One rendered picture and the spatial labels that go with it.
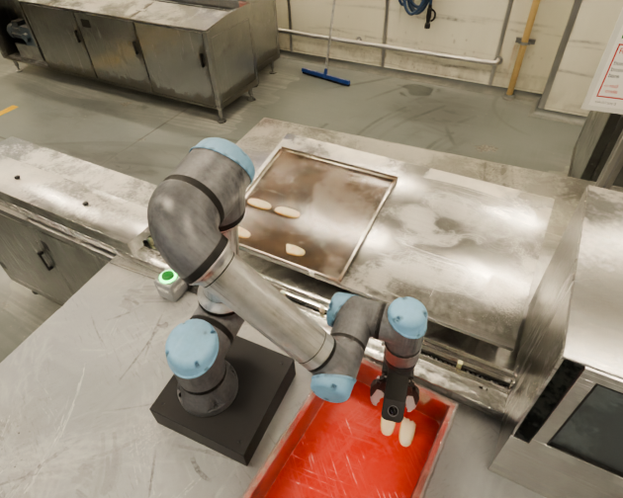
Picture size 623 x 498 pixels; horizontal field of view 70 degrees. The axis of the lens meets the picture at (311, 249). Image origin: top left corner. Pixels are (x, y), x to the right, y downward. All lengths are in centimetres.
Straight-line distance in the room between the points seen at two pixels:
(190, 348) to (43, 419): 55
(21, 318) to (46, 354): 141
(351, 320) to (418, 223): 74
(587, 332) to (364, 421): 59
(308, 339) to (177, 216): 30
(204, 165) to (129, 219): 101
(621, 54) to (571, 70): 284
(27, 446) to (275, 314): 86
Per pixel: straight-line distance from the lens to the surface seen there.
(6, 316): 302
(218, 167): 75
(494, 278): 145
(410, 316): 85
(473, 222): 157
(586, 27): 432
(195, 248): 68
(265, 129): 233
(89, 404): 140
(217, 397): 114
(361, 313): 88
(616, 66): 160
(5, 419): 149
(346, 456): 119
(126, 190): 208
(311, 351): 78
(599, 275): 99
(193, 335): 102
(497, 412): 127
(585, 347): 86
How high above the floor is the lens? 193
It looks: 44 degrees down
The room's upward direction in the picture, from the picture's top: 3 degrees counter-clockwise
